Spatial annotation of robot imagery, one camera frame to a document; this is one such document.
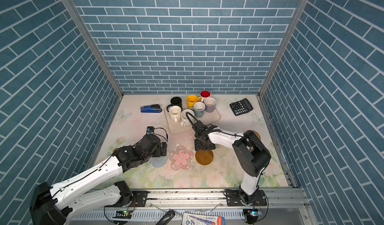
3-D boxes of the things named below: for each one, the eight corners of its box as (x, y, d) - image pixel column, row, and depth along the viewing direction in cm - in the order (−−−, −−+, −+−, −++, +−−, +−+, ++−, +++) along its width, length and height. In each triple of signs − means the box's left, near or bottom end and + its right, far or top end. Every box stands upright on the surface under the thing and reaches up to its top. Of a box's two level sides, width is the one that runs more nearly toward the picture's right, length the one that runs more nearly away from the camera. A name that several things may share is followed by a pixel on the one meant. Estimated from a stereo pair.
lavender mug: (204, 115, 110) (205, 108, 103) (204, 104, 117) (204, 97, 110) (215, 115, 110) (216, 108, 103) (214, 104, 117) (215, 97, 110)
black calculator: (235, 116, 110) (236, 113, 107) (229, 105, 118) (229, 101, 114) (252, 112, 113) (254, 108, 110) (245, 101, 120) (247, 98, 117)
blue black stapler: (141, 112, 112) (140, 109, 108) (143, 107, 115) (142, 103, 112) (161, 112, 112) (160, 109, 109) (162, 107, 115) (161, 104, 112)
